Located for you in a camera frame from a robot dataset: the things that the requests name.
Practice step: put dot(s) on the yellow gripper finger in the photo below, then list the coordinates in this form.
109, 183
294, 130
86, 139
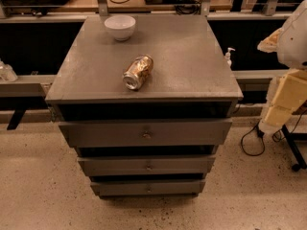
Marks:
285, 96

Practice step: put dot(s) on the grey drawer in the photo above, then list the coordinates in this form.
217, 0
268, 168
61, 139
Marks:
140, 165
148, 188
143, 133

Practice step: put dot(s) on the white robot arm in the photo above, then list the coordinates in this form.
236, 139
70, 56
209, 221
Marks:
290, 41

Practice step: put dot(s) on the grey top drawer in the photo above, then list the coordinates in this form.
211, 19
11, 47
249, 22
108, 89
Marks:
143, 133

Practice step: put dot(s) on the grey bottom drawer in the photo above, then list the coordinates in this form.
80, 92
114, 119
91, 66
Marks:
148, 188

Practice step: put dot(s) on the grey drawer cabinet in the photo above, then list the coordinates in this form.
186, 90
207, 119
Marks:
190, 80

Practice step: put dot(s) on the black stand leg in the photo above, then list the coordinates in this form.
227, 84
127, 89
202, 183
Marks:
291, 138

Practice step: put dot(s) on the white pump dispenser bottle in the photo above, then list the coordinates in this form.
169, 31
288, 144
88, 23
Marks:
227, 56

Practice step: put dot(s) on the crushed golden soda can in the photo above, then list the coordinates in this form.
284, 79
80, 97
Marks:
138, 72

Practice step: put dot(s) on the white ceramic bowl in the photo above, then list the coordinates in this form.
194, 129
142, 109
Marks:
120, 27

